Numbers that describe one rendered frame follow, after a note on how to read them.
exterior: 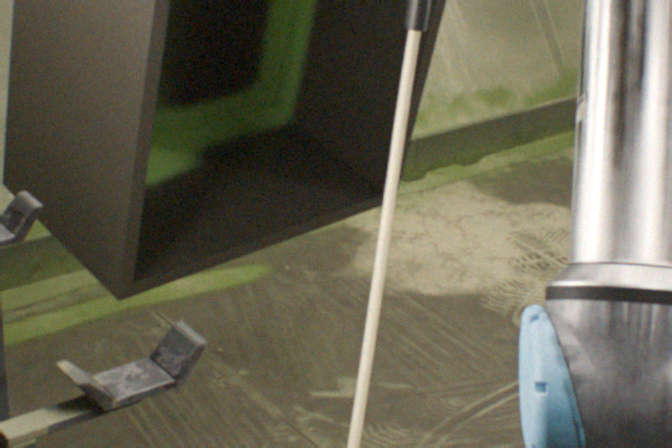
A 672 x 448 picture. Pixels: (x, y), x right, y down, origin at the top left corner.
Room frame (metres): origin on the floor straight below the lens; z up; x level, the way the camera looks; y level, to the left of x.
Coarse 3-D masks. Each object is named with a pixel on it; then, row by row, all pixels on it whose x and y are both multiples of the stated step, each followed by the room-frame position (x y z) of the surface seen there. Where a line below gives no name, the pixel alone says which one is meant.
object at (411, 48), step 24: (408, 48) 1.67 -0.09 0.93; (408, 72) 1.67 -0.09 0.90; (408, 96) 1.67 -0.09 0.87; (384, 216) 1.62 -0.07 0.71; (384, 240) 1.61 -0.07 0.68; (384, 264) 1.61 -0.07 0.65; (360, 360) 1.56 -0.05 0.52; (360, 384) 1.54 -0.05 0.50; (360, 408) 1.53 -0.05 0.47; (360, 432) 1.52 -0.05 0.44
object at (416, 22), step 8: (408, 0) 1.68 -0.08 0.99; (416, 0) 1.67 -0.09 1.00; (424, 0) 1.67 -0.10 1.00; (408, 8) 1.68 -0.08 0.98; (416, 8) 1.67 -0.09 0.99; (424, 8) 1.67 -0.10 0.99; (408, 16) 1.67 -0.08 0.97; (416, 16) 1.67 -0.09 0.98; (424, 16) 1.67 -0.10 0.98; (408, 24) 1.67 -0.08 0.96; (416, 24) 1.67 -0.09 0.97; (424, 24) 1.67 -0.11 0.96
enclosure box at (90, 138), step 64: (64, 0) 1.88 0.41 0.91; (128, 0) 1.76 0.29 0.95; (192, 0) 2.25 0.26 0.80; (256, 0) 2.36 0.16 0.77; (320, 0) 2.37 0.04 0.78; (384, 0) 2.25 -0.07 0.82; (64, 64) 1.89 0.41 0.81; (128, 64) 1.77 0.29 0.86; (192, 64) 2.28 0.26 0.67; (256, 64) 2.39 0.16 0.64; (320, 64) 2.36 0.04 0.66; (384, 64) 2.24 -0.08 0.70; (64, 128) 1.89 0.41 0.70; (128, 128) 1.77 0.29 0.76; (192, 128) 2.32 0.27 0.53; (256, 128) 2.36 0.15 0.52; (320, 128) 2.36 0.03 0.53; (384, 128) 2.24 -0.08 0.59; (64, 192) 1.90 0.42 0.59; (128, 192) 1.77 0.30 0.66; (192, 192) 2.12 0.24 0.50; (256, 192) 2.15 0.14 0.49; (320, 192) 2.19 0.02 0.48; (384, 192) 2.23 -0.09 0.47; (128, 256) 1.79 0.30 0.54; (192, 256) 1.94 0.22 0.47
